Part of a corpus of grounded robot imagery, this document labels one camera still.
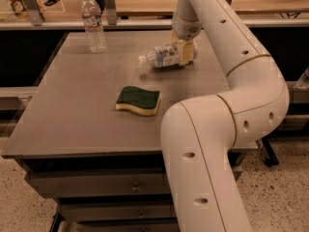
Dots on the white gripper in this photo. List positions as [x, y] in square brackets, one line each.
[185, 30]

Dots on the blue label plastic bottle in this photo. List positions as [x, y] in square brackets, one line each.
[164, 56]

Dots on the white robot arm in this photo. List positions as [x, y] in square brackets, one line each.
[197, 134]

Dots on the clear plastic water bottle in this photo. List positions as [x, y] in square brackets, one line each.
[91, 15]

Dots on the green yellow sponge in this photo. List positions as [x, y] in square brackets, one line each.
[138, 100]

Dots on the small black object on shelf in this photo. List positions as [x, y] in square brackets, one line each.
[49, 3]

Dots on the grey metal drawer cabinet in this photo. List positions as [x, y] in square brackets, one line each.
[102, 166]

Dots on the colourful package on shelf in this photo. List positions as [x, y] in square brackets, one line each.
[11, 10]

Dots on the grey shelf post middle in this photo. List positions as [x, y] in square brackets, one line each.
[111, 13]

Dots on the grey shelf post left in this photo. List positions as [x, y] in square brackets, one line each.
[34, 12]

